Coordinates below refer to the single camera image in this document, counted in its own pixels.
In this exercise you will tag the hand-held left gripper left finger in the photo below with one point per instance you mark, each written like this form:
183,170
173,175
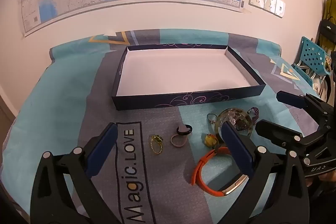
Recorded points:
102,150

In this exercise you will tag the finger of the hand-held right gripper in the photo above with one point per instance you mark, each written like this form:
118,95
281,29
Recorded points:
275,133
290,99

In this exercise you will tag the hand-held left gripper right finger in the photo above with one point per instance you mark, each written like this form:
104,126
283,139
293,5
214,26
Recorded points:
237,150

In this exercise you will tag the tortoiseshell bangle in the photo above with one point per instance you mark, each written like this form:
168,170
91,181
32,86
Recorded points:
219,121

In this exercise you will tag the orange smartwatch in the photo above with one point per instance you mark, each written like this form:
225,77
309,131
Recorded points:
202,163

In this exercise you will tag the dark blue cardboard box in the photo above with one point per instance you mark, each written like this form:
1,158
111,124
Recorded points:
178,71

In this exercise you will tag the pale cloth bundle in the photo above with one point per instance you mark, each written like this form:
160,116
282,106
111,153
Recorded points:
319,87

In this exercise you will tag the blue plastic basket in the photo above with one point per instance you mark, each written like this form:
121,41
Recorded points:
312,53

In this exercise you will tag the black hanging bag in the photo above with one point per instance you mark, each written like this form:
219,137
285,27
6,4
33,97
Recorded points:
328,29

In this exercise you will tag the yellow hanging bag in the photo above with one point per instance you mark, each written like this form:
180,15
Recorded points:
329,11

